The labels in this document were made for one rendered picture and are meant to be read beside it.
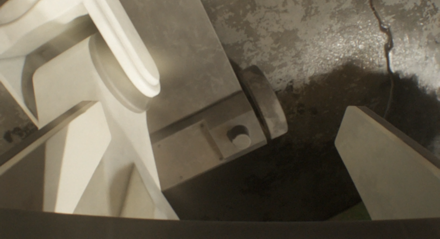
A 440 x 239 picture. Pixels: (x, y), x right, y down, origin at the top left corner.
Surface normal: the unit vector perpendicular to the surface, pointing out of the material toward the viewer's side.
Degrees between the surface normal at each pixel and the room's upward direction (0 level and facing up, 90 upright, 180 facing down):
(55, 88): 37
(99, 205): 51
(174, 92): 0
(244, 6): 0
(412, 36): 0
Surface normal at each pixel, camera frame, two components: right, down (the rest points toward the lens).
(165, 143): 0.09, 0.35
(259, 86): -0.25, -0.29
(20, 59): 0.90, -0.43
